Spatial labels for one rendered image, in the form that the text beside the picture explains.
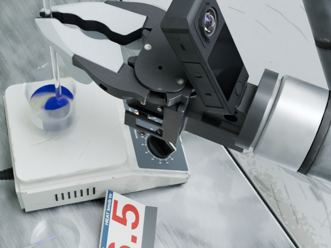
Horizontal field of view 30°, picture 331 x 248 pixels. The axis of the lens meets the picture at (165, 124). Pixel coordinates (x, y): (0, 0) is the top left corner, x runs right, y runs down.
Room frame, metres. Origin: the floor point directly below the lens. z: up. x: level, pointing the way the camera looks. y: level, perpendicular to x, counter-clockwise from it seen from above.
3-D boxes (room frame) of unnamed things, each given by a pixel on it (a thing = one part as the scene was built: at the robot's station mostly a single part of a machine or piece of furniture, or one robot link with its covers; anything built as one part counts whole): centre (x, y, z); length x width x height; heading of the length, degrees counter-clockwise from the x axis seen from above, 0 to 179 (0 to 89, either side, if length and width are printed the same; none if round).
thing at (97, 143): (0.31, 0.11, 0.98); 0.12 x 0.12 x 0.01; 23
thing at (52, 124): (0.31, 0.12, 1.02); 0.06 x 0.05 x 0.08; 0
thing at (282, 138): (0.28, -0.10, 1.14); 0.08 x 0.05 x 0.08; 168
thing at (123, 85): (0.28, 0.04, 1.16); 0.09 x 0.05 x 0.02; 79
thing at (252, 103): (0.29, -0.02, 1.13); 0.12 x 0.08 x 0.09; 78
